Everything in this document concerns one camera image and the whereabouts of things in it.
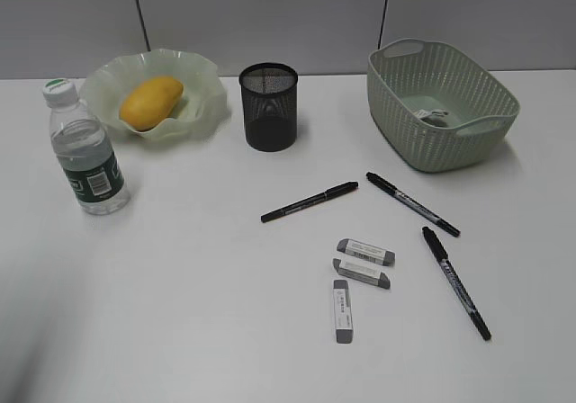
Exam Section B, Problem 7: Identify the grey white eraser middle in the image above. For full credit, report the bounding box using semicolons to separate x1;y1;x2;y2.
332;258;391;290

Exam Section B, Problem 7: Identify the black marker pen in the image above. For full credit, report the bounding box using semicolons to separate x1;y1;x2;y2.
422;227;491;341
366;172;461;237
260;181;358;223

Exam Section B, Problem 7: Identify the white waste paper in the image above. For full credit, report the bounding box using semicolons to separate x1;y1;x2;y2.
414;109;449;128

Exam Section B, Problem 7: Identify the pale green wavy glass plate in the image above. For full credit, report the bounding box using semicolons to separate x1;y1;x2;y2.
79;49;229;141

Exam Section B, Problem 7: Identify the black marker pen middle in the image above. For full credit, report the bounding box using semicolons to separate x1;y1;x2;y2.
366;172;461;237

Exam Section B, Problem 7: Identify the black mesh pen holder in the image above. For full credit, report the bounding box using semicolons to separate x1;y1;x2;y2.
238;62;298;152

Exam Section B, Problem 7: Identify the grey white eraser bottom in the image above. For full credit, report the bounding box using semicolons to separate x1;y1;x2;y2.
332;279;354;344

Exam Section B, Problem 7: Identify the pale green plastic basket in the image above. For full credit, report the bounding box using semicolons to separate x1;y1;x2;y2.
367;39;520;173

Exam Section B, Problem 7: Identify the black marker pen right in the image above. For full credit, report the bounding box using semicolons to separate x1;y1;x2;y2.
422;227;491;341

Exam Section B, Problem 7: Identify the clear water bottle green label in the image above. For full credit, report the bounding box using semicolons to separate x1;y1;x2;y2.
42;78;131;215

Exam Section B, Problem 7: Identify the yellow mango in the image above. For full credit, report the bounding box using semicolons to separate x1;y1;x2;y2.
119;76;184;131

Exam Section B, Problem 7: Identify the grey white eraser top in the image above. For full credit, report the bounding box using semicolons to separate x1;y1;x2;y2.
337;238;396;266

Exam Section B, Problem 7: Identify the black marker pen left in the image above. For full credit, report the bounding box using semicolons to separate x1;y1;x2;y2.
260;181;358;223

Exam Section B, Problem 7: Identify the grey white eraser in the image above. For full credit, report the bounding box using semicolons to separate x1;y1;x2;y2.
332;258;391;290
337;238;396;266
332;279;354;344

